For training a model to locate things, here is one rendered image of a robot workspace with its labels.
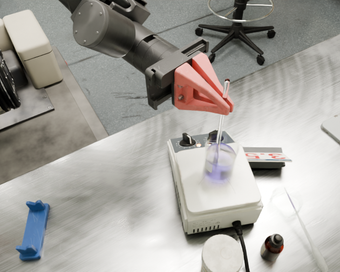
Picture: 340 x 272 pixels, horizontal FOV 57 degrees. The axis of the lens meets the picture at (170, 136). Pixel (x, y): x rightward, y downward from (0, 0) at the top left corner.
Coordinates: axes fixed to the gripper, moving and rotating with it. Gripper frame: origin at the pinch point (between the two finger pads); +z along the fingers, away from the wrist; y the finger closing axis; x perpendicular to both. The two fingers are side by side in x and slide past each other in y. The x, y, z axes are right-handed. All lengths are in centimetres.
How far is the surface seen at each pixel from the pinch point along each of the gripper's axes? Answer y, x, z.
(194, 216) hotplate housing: -6.6, 18.7, 2.0
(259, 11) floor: 175, 101, -106
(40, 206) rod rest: -23.8, 23.7, -19.7
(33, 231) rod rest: -27.1, 24.9, -17.1
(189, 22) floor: 126, 101, -132
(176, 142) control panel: 3.0, 21.6, -12.4
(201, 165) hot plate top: 0.1, 16.9, -3.1
